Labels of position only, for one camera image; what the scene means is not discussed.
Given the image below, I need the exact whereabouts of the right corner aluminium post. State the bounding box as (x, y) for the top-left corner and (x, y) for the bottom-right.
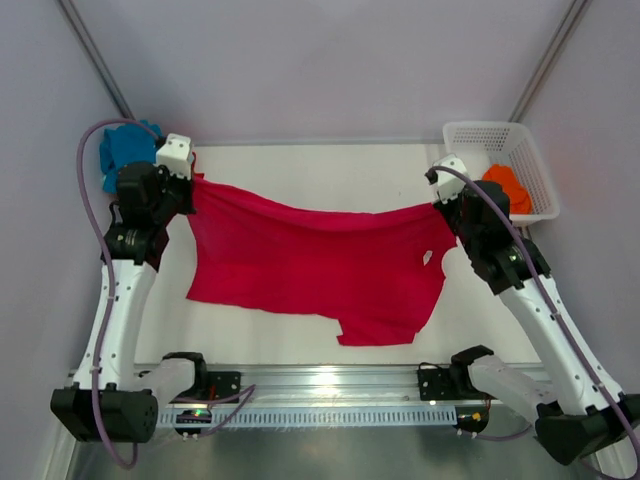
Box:
(509, 0), (593, 123)

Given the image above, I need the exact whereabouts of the right black controller board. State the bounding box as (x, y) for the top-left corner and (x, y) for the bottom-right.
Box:
(454, 409), (490, 434)

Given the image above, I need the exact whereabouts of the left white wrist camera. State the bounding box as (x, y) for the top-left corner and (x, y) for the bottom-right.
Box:
(155, 133), (195, 180)

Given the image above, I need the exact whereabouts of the white plastic basket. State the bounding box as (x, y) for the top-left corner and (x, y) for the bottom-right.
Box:
(442, 121), (560, 227)

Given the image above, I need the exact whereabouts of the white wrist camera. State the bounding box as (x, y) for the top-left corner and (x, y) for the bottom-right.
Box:
(425, 154), (470, 204)
(155, 133), (195, 180)

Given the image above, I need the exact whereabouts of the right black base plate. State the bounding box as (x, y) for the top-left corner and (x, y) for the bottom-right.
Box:
(416, 362), (484, 401)

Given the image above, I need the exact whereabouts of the blue folded t shirt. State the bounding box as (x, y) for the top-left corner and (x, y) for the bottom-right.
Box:
(99, 124), (156, 194)

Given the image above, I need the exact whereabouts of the corner aluminium post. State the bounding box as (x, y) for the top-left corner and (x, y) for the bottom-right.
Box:
(55, 0), (136, 120)
(509, 0), (593, 123)

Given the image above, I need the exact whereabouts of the orange t shirt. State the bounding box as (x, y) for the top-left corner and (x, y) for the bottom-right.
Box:
(482, 164), (533, 215)

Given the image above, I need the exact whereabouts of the slotted grey cable duct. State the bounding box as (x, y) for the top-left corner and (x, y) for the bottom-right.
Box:
(157, 404), (456, 429)

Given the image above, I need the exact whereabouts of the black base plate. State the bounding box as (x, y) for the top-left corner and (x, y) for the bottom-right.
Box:
(200, 371), (242, 401)
(416, 362), (484, 401)

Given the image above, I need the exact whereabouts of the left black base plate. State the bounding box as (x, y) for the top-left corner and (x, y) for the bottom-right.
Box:
(200, 371), (242, 401)

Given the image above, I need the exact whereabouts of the black controller board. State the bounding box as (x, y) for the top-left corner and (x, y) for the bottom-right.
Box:
(454, 409), (490, 434)
(174, 408), (212, 436)

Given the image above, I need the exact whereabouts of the aluminium front rail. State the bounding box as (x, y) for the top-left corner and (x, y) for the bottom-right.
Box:
(67, 363), (556, 410)

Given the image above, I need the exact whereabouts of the left corner aluminium post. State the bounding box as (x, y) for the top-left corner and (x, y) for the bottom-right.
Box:
(55, 0), (136, 120)

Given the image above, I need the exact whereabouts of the left black controller board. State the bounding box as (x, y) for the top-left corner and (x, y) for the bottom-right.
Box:
(174, 408), (212, 436)

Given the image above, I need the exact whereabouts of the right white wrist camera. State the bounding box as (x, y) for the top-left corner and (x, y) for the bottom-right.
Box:
(425, 154), (470, 204)

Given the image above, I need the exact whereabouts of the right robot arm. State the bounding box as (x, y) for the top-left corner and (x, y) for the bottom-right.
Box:
(435, 179), (639, 465)

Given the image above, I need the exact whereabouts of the magenta t shirt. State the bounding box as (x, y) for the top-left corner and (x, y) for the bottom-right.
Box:
(186, 166), (456, 347)

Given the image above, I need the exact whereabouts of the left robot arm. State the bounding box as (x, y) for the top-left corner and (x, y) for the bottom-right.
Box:
(50, 159), (210, 444)

